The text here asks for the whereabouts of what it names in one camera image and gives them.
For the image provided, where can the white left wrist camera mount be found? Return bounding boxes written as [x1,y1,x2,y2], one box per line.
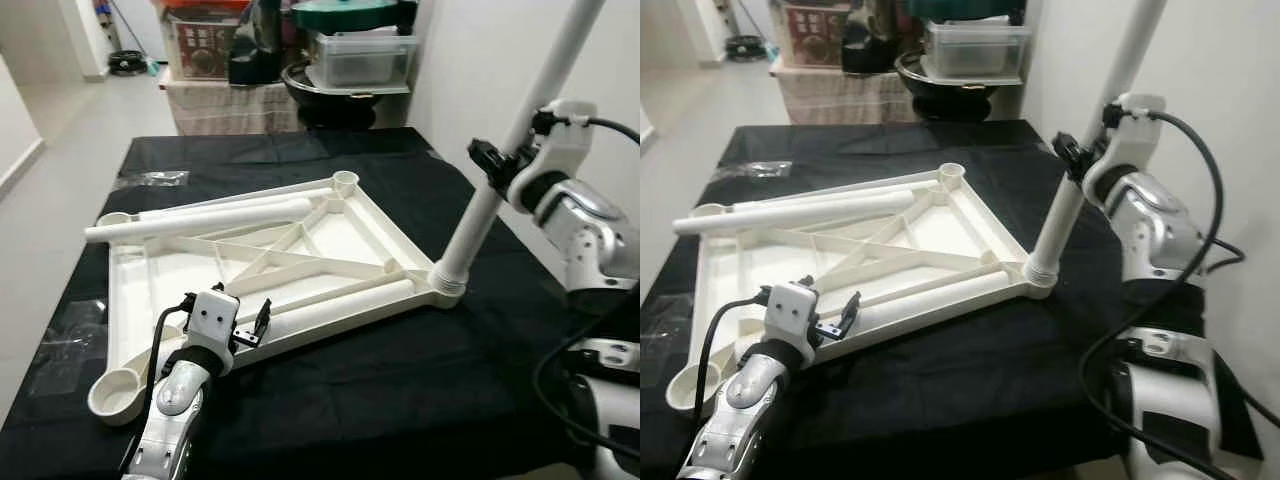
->
[180,288,241,376]
[765,282,821,373]

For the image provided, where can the clear plastic bag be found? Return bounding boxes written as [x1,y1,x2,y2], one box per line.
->
[115,170,191,189]
[735,160,796,181]

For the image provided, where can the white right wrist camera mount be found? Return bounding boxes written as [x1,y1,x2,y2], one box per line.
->
[510,98,599,213]
[1090,92,1169,206]

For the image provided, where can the dark green round lid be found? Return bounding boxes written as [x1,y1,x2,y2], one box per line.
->
[908,0,1026,23]
[292,0,419,33]

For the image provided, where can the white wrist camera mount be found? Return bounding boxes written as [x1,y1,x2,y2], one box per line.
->
[1090,92,1169,206]
[510,98,599,213]
[765,282,821,373]
[180,288,241,376]

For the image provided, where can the black plastic bag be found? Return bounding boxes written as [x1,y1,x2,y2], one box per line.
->
[228,0,286,86]
[840,0,901,74]

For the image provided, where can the clear plastic storage box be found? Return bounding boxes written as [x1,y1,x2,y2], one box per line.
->
[308,32,419,91]
[922,22,1033,83]

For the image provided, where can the black wok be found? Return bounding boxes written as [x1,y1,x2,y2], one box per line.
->
[282,62,411,126]
[895,52,1021,121]

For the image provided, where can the white plastic table leg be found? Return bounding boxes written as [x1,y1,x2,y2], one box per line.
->
[428,0,608,298]
[1020,0,1169,299]
[673,190,916,236]
[85,198,313,244]
[860,270,1006,331]
[262,278,416,336]

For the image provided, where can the white plastic children table top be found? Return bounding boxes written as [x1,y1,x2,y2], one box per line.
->
[665,162,1056,413]
[88,170,468,428]

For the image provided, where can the black tablecloth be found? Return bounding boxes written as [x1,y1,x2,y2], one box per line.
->
[640,120,1266,480]
[0,128,641,480]

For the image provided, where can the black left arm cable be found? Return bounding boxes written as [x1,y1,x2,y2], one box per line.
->
[695,297,771,421]
[125,303,191,479]

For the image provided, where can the teal head broom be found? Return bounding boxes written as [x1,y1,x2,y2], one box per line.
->
[105,0,161,76]

